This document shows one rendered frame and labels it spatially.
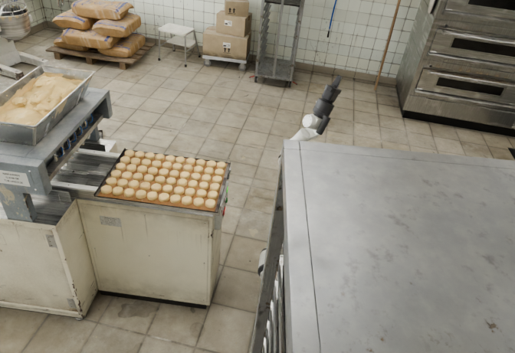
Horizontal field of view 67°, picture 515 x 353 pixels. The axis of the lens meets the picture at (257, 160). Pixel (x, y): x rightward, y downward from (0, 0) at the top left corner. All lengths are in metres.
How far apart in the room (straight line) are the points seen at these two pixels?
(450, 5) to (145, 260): 3.73
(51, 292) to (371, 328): 2.16
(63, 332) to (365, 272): 2.30
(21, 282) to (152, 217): 0.83
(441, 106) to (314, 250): 4.57
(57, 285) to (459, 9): 4.19
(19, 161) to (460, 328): 1.68
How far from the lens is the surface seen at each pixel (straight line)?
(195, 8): 5.93
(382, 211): 0.62
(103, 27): 5.48
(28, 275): 2.44
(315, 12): 5.59
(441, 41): 4.70
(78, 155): 2.37
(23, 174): 1.87
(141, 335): 2.57
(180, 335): 2.54
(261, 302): 1.04
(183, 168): 2.11
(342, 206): 0.60
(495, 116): 5.25
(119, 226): 2.16
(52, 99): 2.04
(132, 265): 2.38
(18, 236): 2.21
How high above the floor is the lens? 2.21
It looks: 36 degrees down
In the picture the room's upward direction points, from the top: 6 degrees clockwise
